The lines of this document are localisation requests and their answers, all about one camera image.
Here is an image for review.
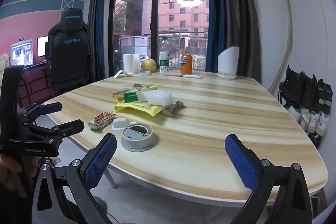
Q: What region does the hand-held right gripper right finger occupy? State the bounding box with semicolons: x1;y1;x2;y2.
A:
224;133;313;224

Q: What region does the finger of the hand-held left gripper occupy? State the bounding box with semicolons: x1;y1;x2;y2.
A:
20;119;85;144
18;102;63;122

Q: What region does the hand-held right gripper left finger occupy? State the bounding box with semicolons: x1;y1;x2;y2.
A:
31;133;118;224

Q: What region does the yellow-green wrapper trash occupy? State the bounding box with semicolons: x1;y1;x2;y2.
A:
88;111;117;131

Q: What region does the grey round device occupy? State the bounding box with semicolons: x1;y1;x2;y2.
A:
121;123;158;152

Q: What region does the yellow snack wrapper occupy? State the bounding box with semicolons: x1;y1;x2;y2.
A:
113;101;164;117

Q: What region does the white foam block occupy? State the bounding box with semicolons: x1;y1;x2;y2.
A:
136;90;173;106

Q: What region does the green white snack wrapper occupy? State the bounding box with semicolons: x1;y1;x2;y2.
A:
163;100;187;118

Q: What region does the person's left hand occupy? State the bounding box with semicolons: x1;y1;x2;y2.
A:
0;154;23;190

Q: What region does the white metal table base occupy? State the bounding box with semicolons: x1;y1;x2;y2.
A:
105;161;322;224

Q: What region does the dark computer desk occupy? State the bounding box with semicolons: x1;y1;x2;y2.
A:
16;61;53;106

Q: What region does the lit computer case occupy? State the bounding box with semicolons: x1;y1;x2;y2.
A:
10;40;34;66

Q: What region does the computer monitor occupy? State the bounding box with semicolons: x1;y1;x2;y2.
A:
37;36;50;58

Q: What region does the small green box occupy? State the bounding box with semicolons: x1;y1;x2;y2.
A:
123;91;139;103

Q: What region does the white angled stand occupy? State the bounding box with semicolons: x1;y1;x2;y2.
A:
115;70;133;79

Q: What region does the white paper towel roll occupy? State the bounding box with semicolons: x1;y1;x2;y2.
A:
123;53;139;73

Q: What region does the row of sneakers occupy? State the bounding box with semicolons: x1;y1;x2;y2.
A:
277;64;334;149

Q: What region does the yellow round fruit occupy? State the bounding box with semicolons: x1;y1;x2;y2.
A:
141;59;157;72

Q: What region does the dark blue curtain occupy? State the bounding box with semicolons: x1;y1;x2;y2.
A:
88;0;108;80
205;0;223;72

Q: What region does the white slanted cylinder device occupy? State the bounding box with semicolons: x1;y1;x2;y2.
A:
217;46;240;80

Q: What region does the white drawer cabinet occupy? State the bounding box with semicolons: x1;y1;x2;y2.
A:
119;35;150;56

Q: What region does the orange soda can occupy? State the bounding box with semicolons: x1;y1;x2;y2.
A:
180;53;194;75

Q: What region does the green label water bottle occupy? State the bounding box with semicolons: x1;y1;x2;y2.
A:
159;36;170;72

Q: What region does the balcony metal railing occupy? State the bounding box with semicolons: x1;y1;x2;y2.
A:
151;31;209;69

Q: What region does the black framed glass door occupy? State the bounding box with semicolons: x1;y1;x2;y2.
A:
108;0;210;75

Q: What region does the grey curtain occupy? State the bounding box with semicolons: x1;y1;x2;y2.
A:
219;0;259;76

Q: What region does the white handle knife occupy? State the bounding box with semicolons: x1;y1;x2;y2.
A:
164;74;203;79

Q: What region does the white wall pipe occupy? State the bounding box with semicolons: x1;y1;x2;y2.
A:
265;0;293;93

